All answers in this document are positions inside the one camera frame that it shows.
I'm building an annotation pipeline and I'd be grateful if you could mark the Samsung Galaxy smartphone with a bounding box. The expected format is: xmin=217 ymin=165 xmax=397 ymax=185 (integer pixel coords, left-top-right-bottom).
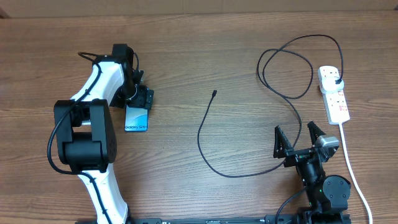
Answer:
xmin=124 ymin=106 xmax=149 ymax=132

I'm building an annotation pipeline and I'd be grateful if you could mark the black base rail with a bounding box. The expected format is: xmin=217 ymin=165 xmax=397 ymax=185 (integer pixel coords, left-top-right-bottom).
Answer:
xmin=74 ymin=213 xmax=352 ymax=224

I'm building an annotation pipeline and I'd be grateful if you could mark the white power strip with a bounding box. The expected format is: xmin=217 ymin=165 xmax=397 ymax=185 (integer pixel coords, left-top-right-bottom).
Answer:
xmin=317 ymin=65 xmax=350 ymax=125

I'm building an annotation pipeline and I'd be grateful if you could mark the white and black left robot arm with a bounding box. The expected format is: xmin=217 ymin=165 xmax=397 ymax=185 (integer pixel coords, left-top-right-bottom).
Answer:
xmin=47 ymin=44 xmax=154 ymax=223

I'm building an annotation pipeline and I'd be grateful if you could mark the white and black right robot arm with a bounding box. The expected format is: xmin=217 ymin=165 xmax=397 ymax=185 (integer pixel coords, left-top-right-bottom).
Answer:
xmin=265 ymin=121 xmax=351 ymax=224

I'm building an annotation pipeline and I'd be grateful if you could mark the white power strip cord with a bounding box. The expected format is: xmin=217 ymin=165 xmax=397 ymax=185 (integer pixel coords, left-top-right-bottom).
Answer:
xmin=338 ymin=123 xmax=374 ymax=224

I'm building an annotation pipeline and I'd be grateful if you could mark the black USB charging cable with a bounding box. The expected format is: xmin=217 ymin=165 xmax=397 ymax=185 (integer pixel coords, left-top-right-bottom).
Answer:
xmin=197 ymin=34 xmax=345 ymax=179

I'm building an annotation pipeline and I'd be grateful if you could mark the white charger plug adapter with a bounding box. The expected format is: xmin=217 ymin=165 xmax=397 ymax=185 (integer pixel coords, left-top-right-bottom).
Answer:
xmin=320 ymin=77 xmax=345 ymax=94

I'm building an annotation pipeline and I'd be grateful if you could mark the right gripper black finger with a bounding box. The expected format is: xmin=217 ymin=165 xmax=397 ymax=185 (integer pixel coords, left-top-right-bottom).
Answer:
xmin=273 ymin=126 xmax=293 ymax=159
xmin=307 ymin=121 xmax=325 ymax=145

